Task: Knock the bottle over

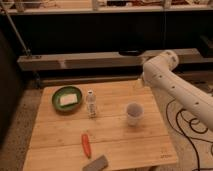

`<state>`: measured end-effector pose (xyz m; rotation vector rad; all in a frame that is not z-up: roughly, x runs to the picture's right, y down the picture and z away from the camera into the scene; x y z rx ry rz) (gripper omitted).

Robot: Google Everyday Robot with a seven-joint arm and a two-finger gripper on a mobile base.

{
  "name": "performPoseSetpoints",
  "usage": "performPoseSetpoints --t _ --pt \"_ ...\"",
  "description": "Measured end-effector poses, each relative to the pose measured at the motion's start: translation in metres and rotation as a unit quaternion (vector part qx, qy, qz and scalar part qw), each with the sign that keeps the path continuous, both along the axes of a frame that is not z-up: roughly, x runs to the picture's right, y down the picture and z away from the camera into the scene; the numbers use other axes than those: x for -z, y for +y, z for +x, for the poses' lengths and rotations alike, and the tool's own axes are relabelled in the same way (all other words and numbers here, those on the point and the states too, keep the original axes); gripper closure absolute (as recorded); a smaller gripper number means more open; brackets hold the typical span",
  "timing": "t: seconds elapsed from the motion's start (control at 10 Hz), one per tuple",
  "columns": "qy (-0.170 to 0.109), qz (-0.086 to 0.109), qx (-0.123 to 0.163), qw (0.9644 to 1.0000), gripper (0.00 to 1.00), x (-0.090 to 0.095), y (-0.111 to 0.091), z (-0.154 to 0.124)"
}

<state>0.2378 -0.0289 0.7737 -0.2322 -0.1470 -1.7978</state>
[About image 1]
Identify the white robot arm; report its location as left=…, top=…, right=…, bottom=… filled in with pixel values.
left=142, top=50, right=213, bottom=131

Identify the clear plastic water bottle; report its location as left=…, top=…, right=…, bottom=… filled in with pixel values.
left=86, top=90, right=97, bottom=118

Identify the long wooden beam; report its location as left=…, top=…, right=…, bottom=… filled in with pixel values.
left=17, top=48, right=213, bottom=72

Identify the translucent plastic cup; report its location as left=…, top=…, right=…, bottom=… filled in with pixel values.
left=126, top=103, right=144, bottom=126

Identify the white sponge block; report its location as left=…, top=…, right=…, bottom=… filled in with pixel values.
left=60, top=94, right=78, bottom=106

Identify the green bowl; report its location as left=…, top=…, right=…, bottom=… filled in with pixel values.
left=52, top=86, right=82, bottom=112

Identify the orange carrot toy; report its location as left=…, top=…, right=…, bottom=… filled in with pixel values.
left=81, top=134, right=91, bottom=158

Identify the grey rectangular block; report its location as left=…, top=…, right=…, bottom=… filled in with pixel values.
left=82, top=155, right=108, bottom=171

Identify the metal diagonal pole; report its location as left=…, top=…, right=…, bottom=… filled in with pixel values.
left=0, top=0, right=32, bottom=58

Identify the wooden shelf board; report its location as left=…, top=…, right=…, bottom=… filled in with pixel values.
left=0, top=0, right=213, bottom=15

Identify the black floor cable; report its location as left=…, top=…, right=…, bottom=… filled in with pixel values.
left=165, top=98, right=213, bottom=171

